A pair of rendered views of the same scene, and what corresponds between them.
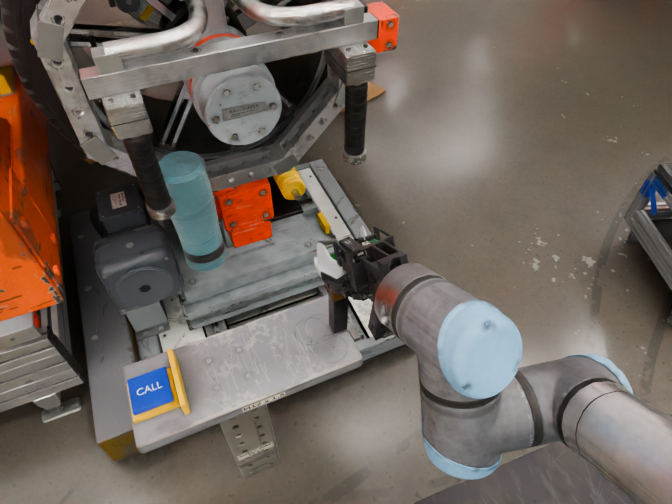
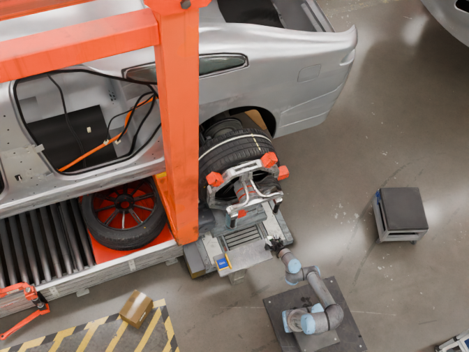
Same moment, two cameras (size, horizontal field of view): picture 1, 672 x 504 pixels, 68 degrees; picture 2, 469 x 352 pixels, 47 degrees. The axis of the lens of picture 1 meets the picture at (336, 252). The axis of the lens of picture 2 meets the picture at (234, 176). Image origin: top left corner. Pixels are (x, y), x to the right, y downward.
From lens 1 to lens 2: 3.18 m
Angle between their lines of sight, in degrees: 11
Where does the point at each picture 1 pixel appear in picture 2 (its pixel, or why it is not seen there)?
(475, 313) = (294, 261)
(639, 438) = (313, 280)
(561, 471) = not seen: hidden behind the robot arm
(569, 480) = not seen: hidden behind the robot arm
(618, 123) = (390, 143)
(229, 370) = (239, 258)
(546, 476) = not seen: hidden behind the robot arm
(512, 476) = (308, 287)
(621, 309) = (362, 236)
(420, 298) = (286, 257)
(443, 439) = (288, 279)
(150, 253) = (209, 220)
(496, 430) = (296, 277)
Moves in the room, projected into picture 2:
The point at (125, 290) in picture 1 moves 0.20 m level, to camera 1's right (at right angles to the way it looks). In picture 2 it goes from (201, 230) to (225, 231)
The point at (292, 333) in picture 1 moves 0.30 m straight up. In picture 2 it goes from (255, 249) to (258, 233)
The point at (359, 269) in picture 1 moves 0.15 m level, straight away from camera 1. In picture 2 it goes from (276, 246) to (277, 227)
